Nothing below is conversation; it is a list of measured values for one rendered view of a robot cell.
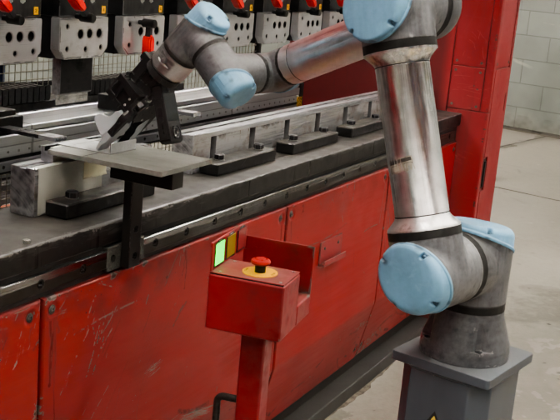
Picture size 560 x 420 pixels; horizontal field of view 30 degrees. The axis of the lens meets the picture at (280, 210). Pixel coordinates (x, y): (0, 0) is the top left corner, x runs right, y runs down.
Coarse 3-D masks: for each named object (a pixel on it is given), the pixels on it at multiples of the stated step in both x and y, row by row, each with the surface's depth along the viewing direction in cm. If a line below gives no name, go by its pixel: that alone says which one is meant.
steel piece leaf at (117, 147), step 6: (78, 144) 207; (84, 144) 208; (90, 144) 208; (96, 144) 209; (114, 144) 202; (120, 144) 203; (126, 144) 205; (132, 144) 207; (90, 150) 203; (96, 150) 203; (102, 150) 204; (108, 150) 204; (114, 150) 202; (120, 150) 204; (126, 150) 206
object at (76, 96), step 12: (60, 60) 201; (72, 60) 204; (84, 60) 208; (60, 72) 202; (72, 72) 205; (84, 72) 208; (60, 84) 202; (72, 84) 206; (84, 84) 209; (60, 96) 204; (72, 96) 208; (84, 96) 211
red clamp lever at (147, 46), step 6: (144, 18) 215; (144, 24) 214; (150, 24) 214; (156, 24) 214; (150, 30) 214; (144, 36) 215; (150, 36) 215; (144, 42) 215; (150, 42) 215; (144, 48) 215; (150, 48) 215
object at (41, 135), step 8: (0, 112) 218; (8, 112) 220; (0, 120) 217; (8, 120) 219; (16, 120) 221; (0, 128) 216; (8, 128) 216; (16, 128) 217; (24, 128) 217; (32, 136) 213; (40, 136) 212; (48, 136) 212; (56, 136) 212; (64, 136) 213
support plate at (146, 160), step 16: (80, 160) 198; (96, 160) 196; (112, 160) 196; (128, 160) 198; (144, 160) 199; (160, 160) 200; (176, 160) 201; (192, 160) 203; (208, 160) 205; (160, 176) 190
